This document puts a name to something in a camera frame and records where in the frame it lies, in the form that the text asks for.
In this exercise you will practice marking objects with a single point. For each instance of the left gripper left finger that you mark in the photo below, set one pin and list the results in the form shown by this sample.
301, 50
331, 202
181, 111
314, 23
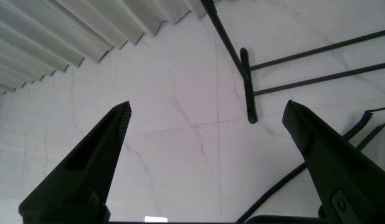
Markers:
75, 186

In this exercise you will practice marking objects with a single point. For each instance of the black clothes rack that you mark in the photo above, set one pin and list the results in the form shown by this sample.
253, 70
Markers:
249, 93

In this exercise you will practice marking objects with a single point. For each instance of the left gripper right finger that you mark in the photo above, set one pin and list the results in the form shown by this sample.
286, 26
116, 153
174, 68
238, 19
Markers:
351, 186

